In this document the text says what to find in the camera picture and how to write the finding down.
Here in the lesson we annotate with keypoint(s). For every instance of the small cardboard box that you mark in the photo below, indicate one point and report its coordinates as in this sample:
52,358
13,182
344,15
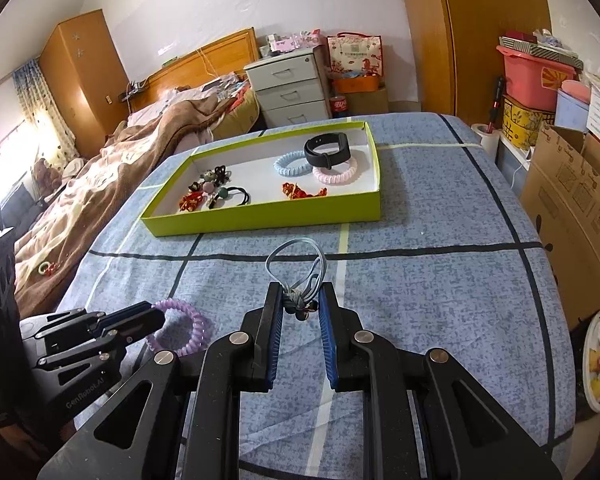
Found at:
370,102

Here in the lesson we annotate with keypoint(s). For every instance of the yellow patterned tin box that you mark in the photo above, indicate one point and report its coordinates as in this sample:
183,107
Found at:
520,122

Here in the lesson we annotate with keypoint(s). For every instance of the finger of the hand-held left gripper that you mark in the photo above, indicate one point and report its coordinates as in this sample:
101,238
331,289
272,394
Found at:
90,352
130,320

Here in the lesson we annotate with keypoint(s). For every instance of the large wooden wardrobe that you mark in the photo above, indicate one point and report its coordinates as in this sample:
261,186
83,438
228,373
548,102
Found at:
490,35

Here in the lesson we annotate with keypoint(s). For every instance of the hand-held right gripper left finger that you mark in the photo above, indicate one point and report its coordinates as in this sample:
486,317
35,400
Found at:
275,345

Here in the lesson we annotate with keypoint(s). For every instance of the red and black stick tool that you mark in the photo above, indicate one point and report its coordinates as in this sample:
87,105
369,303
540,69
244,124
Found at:
495,102

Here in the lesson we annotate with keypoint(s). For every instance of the narrow wooden wardrobe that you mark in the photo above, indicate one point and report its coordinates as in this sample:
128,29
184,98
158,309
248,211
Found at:
80,70

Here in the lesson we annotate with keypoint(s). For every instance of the wooden bed headboard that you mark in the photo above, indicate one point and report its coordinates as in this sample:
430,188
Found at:
220,52

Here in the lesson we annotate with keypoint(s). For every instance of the brown teddy bear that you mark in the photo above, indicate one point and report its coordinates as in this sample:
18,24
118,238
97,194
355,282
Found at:
45,175

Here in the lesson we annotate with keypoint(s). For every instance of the black watch band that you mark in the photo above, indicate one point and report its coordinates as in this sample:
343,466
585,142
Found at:
325,156

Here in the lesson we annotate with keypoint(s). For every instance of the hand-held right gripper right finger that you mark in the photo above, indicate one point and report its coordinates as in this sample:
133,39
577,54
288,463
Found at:
330,345

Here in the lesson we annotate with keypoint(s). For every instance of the white drawer cabinet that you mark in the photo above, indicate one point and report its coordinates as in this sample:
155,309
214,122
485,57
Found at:
290,95

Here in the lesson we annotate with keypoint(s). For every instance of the orange basket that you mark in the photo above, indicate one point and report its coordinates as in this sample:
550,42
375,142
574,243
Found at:
357,85

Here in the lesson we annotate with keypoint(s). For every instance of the pink clutter on cabinet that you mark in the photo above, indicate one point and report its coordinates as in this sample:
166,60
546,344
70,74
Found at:
295,42

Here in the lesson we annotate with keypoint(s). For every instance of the large open cardboard box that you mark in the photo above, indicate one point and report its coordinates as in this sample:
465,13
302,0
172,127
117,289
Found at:
570,210

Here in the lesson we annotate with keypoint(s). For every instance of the dotted curtain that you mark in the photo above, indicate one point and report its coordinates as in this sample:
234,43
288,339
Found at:
42,105

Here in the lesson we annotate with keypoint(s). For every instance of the red patterned gift bag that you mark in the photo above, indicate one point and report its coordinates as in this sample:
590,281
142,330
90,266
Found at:
355,57

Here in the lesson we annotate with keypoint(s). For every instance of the cola bottle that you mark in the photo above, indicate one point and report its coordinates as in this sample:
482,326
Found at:
340,106

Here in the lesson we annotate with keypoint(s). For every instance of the green cardboard box tray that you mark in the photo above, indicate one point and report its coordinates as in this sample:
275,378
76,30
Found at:
280,220

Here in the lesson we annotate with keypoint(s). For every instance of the white paper towel roll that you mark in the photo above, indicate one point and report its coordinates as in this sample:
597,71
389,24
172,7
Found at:
486,142

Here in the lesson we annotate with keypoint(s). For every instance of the person's left forearm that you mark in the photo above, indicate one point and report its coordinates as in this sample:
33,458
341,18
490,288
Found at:
10,427

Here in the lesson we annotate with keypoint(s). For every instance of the brown blanket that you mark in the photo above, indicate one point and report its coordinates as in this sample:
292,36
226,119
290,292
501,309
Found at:
145,132

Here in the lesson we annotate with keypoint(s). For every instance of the blue patterned cloth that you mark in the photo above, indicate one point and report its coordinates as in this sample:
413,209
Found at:
430,260

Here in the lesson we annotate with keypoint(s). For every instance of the pink plastic storage bin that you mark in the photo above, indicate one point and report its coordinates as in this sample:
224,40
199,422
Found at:
525,82

